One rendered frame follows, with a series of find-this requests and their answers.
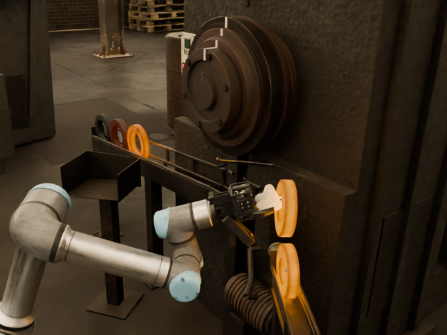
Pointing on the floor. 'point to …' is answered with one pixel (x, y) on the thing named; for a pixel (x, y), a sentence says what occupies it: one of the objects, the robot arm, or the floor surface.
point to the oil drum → (173, 78)
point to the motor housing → (248, 307)
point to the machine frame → (346, 158)
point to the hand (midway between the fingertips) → (285, 201)
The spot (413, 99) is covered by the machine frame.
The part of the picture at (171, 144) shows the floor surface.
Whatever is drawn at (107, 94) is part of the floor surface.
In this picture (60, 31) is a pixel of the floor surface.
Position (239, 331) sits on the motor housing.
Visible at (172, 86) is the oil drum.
